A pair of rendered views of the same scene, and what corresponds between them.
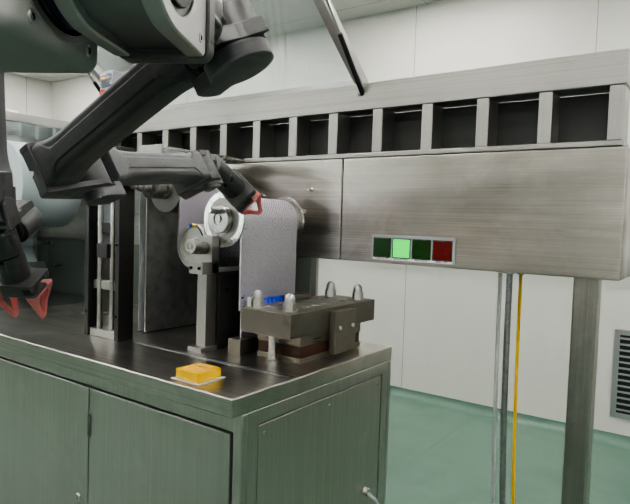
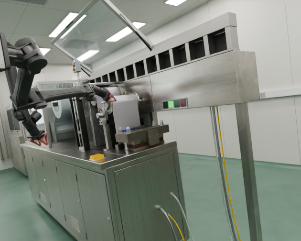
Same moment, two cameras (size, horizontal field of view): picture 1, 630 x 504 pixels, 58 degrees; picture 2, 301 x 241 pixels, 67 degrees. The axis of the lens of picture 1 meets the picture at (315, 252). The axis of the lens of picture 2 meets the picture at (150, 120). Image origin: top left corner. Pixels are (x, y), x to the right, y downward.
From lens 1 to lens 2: 0.54 m
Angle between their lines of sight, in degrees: 15
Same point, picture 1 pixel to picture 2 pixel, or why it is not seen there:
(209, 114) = (111, 68)
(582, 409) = (245, 155)
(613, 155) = (230, 55)
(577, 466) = (248, 178)
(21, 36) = not seen: outside the picture
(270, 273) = (128, 120)
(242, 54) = (30, 62)
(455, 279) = not seen: hidden behind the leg
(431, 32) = (214, 11)
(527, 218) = (207, 85)
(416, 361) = (230, 146)
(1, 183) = not seen: hidden behind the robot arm
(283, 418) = (125, 169)
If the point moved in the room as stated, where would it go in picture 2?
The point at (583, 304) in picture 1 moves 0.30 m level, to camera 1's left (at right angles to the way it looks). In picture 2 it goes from (239, 114) to (192, 120)
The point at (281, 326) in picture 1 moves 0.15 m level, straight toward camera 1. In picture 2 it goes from (125, 138) to (118, 142)
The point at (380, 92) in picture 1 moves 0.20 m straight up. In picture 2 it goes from (155, 48) to (152, 21)
